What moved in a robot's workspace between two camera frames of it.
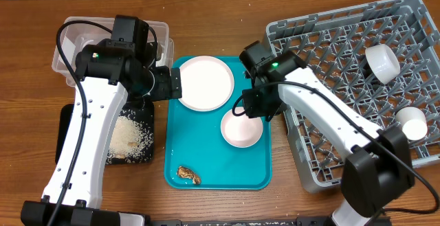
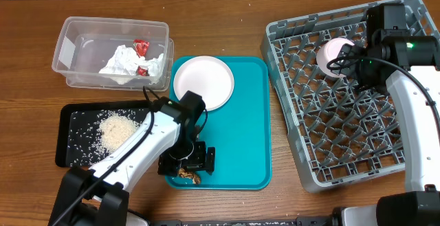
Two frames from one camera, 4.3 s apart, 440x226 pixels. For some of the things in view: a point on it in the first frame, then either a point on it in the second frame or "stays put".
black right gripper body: [263, 101] to [366, 74]
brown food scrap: [185, 172] stays put
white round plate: [207, 84] stays put
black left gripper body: [163, 88] to [192, 154]
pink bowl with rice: [240, 130] to [330, 50]
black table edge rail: [308, 222] stays put
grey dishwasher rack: [335, 45] stays put
